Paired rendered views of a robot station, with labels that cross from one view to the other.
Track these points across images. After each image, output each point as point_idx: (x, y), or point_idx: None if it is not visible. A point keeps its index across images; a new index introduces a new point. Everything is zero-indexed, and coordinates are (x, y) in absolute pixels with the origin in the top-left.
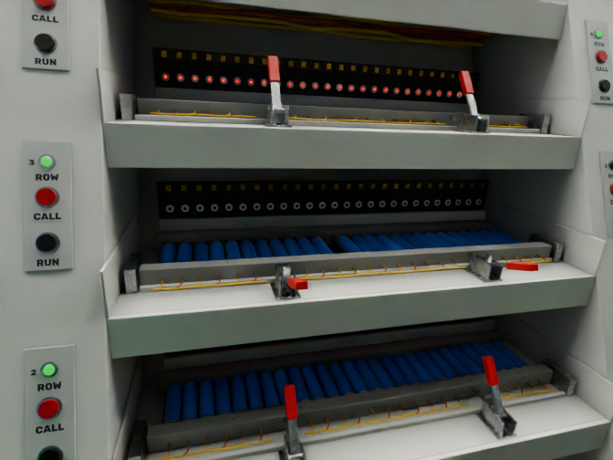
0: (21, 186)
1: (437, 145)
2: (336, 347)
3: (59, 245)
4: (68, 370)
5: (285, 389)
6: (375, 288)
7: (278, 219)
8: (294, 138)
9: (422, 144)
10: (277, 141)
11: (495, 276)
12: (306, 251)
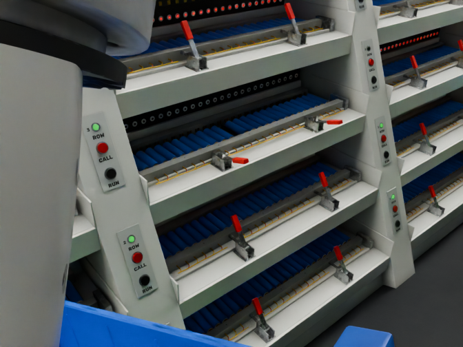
0: (86, 145)
1: (283, 59)
2: (233, 191)
3: (116, 173)
4: (140, 236)
5: (232, 217)
6: (265, 151)
7: (183, 118)
8: (212, 76)
9: (275, 60)
10: (204, 80)
11: (320, 127)
12: (215, 138)
